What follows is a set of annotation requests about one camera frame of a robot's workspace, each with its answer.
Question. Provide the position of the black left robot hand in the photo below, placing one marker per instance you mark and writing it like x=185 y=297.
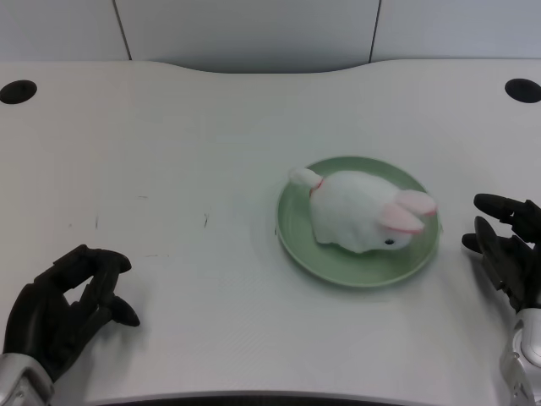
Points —
x=46 y=313

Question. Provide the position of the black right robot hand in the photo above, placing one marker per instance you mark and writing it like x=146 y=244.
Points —
x=505 y=254

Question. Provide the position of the green round plate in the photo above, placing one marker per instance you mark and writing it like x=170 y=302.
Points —
x=304 y=237

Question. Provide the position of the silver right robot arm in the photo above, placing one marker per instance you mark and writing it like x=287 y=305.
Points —
x=522 y=359

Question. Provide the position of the white plush rabbit doll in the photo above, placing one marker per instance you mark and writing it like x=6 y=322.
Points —
x=359 y=215

